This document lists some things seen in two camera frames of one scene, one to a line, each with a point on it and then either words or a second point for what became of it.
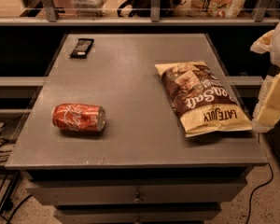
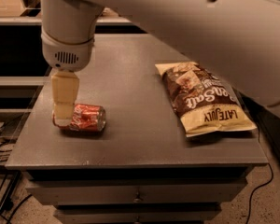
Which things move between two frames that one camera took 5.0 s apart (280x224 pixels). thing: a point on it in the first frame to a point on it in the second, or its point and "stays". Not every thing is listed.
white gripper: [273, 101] to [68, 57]
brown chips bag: [202, 101] stays
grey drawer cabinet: [142, 168] stays
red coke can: [79, 117] stays
